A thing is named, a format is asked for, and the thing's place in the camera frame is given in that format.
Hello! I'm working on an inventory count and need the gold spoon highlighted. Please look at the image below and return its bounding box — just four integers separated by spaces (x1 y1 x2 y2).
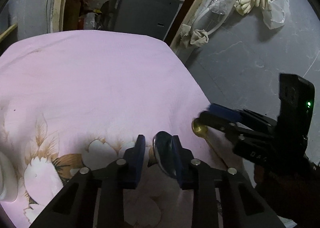
191 118 228 168

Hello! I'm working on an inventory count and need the steel spoon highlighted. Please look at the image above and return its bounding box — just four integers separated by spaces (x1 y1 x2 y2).
152 131 176 179

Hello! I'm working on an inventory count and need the person's right hand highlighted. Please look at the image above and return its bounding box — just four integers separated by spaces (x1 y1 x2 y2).
254 159 319 225

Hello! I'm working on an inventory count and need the white utensil basket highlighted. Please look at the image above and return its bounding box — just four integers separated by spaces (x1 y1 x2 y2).
0 152 18 202

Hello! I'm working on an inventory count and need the pink floral tablecloth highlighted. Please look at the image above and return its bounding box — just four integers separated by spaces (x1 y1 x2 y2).
0 30 251 228

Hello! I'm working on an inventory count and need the clear plastic bag on hook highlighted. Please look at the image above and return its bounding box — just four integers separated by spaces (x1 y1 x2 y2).
262 0 291 30

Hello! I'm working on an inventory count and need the dark grey cabinet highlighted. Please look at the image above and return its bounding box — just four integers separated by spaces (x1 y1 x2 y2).
106 0 182 41

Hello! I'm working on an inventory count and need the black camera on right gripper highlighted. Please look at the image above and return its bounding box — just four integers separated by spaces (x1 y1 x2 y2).
277 73 315 138

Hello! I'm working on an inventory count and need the white rag on hose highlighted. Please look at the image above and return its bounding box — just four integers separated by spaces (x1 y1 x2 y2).
180 24 209 48

